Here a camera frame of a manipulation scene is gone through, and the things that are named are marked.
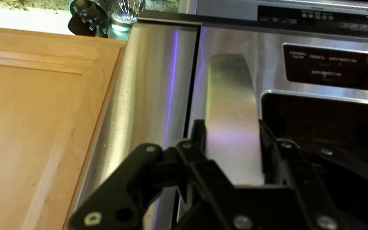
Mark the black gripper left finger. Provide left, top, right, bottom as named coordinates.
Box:
left=66, top=119, right=254, bottom=230

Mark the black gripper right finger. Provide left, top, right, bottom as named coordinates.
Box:
left=258, top=119, right=368, bottom=230

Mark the black microwave control panel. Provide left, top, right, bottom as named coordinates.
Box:
left=282, top=42, right=368, bottom=93

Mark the wooden cabinet door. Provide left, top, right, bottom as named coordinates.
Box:
left=0, top=24, right=128, bottom=230

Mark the clear glass jar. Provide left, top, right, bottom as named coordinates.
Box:
left=106, top=0, right=148, bottom=41

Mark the dark object on counter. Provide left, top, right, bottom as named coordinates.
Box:
left=66, top=0, right=110, bottom=38

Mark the stainless microwave door handle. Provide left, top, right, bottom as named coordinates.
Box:
left=203, top=52, right=266, bottom=187

